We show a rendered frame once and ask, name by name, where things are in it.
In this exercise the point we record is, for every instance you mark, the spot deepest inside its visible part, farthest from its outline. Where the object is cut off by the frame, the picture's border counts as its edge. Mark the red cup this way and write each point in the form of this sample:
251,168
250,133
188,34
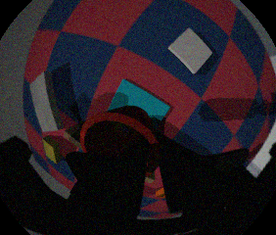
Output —
98,136

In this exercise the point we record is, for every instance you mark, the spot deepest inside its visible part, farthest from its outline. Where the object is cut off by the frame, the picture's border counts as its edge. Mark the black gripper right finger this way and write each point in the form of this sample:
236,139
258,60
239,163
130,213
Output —
184,171

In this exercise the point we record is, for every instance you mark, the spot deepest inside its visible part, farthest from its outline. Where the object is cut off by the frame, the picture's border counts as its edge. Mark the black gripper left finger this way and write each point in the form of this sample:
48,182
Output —
126,171

